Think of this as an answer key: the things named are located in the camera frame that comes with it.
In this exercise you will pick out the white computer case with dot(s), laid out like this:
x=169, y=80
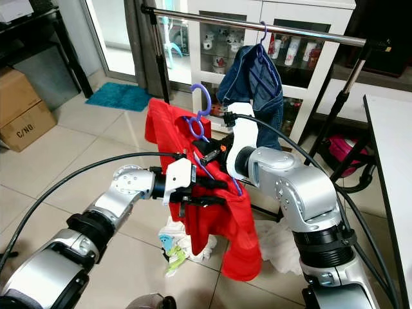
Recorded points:
x=16, y=8

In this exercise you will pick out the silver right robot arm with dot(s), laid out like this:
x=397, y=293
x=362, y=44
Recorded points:
x=302, y=193

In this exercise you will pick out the white table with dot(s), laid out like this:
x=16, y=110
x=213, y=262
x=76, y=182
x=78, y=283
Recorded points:
x=393, y=193

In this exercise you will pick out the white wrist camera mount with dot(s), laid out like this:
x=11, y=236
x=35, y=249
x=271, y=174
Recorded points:
x=243, y=138
x=177, y=175

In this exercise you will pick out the blue denim garment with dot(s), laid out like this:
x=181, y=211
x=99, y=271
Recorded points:
x=244, y=77

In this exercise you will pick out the light green small garment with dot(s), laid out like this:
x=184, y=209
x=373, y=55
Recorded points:
x=176, y=264

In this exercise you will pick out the metal clothes rack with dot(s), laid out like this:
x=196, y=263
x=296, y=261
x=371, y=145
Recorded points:
x=206, y=18

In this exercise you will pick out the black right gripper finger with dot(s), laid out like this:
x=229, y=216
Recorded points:
x=208, y=163
x=205, y=149

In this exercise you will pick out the white clothes pile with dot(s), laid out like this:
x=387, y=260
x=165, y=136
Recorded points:
x=170, y=228

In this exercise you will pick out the black desk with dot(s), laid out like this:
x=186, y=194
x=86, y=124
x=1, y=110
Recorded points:
x=51, y=26

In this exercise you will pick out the cardboard box C/NO print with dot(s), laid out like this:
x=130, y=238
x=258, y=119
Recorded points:
x=32, y=129

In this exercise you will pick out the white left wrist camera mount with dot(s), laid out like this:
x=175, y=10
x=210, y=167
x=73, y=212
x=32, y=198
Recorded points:
x=177, y=175

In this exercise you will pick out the white glass door cabinet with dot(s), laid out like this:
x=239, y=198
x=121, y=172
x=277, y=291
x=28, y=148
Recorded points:
x=238, y=8

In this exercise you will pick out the grey curtain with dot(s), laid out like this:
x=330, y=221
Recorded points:
x=141, y=58

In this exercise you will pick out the plain red t-shirt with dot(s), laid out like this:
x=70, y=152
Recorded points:
x=238, y=238

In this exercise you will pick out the white crumpled cloth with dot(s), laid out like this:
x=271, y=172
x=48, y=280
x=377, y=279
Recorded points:
x=280, y=248

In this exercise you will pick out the grey metal box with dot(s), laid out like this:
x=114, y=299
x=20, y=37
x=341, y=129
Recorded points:
x=48, y=77

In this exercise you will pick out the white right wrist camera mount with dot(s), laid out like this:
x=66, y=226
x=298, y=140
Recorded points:
x=243, y=138

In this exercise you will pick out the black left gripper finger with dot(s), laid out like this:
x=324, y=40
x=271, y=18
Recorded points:
x=209, y=183
x=207, y=200

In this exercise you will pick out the teal rug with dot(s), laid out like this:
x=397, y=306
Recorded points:
x=112, y=96

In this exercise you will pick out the teal small cloth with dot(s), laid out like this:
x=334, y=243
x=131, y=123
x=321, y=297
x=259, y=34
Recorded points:
x=168, y=241

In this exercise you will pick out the plain cardboard box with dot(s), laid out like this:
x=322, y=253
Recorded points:
x=16, y=90

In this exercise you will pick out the magenta bag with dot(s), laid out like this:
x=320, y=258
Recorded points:
x=344, y=151

